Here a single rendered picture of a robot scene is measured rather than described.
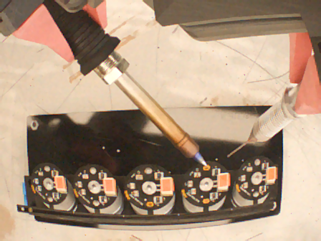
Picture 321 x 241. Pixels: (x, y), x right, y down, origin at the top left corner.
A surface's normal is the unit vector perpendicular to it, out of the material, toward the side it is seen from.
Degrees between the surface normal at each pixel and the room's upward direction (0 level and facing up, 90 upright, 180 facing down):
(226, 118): 0
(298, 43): 86
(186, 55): 0
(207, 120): 0
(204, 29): 90
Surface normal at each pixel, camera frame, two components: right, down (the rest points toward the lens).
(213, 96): -0.04, -0.25
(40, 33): 0.72, 0.62
